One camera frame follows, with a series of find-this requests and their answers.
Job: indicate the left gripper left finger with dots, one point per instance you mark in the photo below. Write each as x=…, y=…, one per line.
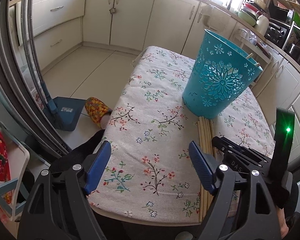
x=57, y=207

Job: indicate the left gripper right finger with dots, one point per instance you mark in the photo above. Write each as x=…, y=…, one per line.
x=256, y=216

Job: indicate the blue and white shelf rack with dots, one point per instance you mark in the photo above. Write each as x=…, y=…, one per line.
x=14, y=158

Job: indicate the floral tablecloth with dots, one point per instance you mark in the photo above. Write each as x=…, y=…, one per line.
x=149, y=178

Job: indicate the blue dustpan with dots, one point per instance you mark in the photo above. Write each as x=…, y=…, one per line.
x=63, y=113

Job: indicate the yellow patterned slipper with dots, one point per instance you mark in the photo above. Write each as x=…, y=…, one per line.
x=98, y=111

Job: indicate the teal perforated plastic basket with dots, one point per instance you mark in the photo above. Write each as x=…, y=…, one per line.
x=218, y=76

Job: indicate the white rolling storage cart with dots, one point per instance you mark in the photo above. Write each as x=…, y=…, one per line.
x=245, y=41

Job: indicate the white thermos jug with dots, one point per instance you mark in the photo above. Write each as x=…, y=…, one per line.
x=262, y=24

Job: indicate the green bowl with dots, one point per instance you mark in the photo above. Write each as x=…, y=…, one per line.
x=247, y=18

